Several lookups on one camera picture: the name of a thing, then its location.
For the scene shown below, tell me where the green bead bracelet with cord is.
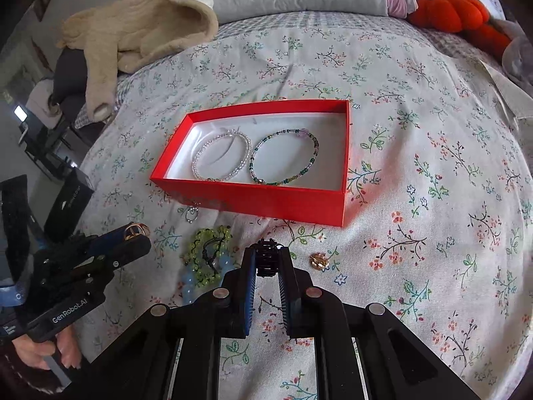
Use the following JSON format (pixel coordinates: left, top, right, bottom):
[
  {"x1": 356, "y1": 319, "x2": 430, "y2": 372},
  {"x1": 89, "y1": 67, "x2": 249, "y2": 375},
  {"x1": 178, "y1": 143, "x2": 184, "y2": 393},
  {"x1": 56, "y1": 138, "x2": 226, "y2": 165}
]
[{"x1": 182, "y1": 225, "x2": 233, "y2": 289}]

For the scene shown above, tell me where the small gold earring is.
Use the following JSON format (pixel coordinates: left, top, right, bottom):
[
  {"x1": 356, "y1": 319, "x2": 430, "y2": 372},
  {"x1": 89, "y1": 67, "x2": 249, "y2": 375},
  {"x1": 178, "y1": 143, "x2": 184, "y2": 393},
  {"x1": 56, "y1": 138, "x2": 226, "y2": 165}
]
[{"x1": 309, "y1": 253, "x2": 329, "y2": 271}]

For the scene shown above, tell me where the light blue bead bracelet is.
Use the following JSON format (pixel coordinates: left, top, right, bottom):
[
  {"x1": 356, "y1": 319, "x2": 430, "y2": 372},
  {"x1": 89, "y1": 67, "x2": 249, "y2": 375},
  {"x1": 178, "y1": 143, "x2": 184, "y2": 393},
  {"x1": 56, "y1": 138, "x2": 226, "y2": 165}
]
[{"x1": 179, "y1": 253, "x2": 234, "y2": 305}]

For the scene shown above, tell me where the silver ring pendant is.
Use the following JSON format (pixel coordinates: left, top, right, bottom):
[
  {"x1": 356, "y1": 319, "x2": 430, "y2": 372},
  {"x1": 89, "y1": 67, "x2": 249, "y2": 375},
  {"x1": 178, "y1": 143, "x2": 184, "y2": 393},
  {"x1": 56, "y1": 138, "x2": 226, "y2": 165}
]
[{"x1": 184, "y1": 206, "x2": 200, "y2": 224}]

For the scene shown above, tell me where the red jewelry box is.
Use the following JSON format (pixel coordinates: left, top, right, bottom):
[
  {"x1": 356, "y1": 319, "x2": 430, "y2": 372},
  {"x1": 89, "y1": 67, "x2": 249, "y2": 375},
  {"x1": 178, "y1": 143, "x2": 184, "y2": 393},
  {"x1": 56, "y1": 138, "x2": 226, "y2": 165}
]
[{"x1": 150, "y1": 99, "x2": 350, "y2": 227}]

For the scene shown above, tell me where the person's left hand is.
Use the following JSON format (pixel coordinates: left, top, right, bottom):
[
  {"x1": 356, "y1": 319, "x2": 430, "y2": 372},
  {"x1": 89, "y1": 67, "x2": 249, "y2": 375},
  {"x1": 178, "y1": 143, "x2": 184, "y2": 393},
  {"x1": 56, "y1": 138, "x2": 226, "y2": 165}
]
[{"x1": 12, "y1": 325, "x2": 82, "y2": 370}]

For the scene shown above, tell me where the black cardboard box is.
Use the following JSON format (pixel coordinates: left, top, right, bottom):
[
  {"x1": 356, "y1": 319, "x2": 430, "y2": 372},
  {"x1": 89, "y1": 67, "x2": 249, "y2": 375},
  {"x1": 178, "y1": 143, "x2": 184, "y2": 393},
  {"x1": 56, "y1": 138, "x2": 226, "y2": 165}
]
[{"x1": 43, "y1": 168, "x2": 94, "y2": 244}]

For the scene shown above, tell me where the black chair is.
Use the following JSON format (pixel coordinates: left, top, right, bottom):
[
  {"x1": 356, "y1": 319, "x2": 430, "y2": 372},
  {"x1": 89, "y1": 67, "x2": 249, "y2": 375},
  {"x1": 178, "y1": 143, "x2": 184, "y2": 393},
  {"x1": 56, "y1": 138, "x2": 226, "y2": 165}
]
[{"x1": 19, "y1": 48, "x2": 104, "y2": 181}]

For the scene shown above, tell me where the floral bed sheet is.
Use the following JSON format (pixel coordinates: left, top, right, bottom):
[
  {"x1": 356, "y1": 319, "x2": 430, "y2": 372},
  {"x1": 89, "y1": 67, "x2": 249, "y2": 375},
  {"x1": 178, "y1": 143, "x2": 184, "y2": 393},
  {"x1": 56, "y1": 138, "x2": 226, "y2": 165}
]
[{"x1": 77, "y1": 12, "x2": 532, "y2": 399}]

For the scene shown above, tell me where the beige fleece blanket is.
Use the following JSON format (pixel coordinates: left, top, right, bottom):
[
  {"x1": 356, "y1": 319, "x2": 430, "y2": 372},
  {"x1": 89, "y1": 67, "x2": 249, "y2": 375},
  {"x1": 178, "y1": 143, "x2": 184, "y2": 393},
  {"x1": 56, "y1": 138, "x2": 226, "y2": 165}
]
[{"x1": 57, "y1": 0, "x2": 219, "y2": 122}]

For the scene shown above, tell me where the crumpled white clothing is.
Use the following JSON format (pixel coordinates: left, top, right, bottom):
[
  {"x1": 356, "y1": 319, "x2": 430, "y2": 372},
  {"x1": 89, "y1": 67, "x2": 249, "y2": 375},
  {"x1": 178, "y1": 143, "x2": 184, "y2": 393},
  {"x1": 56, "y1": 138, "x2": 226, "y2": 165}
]
[{"x1": 481, "y1": 35, "x2": 532, "y2": 134}]

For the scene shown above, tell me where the orange pumpkin plush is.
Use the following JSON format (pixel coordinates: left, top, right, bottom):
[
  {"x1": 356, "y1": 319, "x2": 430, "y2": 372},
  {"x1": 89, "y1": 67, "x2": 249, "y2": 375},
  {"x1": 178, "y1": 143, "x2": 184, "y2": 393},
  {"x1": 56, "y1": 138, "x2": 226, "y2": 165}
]
[{"x1": 407, "y1": 0, "x2": 511, "y2": 61}]

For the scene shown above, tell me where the white pearl bracelet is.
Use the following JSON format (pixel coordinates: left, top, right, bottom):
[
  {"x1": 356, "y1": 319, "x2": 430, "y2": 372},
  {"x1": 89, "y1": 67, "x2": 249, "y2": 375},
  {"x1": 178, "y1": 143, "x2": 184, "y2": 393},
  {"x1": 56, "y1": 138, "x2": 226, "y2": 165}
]
[{"x1": 191, "y1": 130, "x2": 253, "y2": 183}]

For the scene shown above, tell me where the green multicolour bead bracelet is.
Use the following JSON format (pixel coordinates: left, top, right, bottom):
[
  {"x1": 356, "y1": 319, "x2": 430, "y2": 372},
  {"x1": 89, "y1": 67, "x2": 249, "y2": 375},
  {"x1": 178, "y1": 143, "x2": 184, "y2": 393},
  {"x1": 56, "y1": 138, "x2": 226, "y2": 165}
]
[{"x1": 248, "y1": 128, "x2": 321, "y2": 186}]

